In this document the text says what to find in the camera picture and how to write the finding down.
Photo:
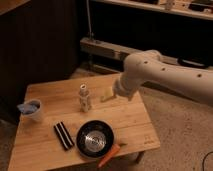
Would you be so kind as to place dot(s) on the metal pole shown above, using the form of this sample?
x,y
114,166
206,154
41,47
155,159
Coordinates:
x,y
91,35

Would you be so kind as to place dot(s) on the black round pan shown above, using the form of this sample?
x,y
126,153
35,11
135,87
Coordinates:
x,y
94,139

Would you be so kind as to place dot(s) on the wooden shelf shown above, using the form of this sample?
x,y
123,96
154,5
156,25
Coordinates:
x,y
157,8

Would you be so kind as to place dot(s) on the orange carrot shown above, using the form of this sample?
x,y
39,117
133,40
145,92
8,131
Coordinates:
x,y
110,154

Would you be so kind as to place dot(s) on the wooden table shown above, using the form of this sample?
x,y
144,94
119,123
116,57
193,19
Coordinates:
x,y
37,147

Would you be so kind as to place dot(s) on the white patterned bottle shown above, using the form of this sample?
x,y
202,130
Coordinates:
x,y
84,96

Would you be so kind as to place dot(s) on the blue crumpled cloth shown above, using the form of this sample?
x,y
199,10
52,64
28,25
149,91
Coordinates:
x,y
28,108

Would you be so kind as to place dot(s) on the yellow cheese wedge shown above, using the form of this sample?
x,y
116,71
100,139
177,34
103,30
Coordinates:
x,y
107,95

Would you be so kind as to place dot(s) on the long wooden beam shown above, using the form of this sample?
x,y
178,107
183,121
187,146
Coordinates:
x,y
118,52

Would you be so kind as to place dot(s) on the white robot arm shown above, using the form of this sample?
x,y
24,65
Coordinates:
x,y
146,66

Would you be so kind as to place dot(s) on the black white striped block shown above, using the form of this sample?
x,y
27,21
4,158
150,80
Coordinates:
x,y
63,136

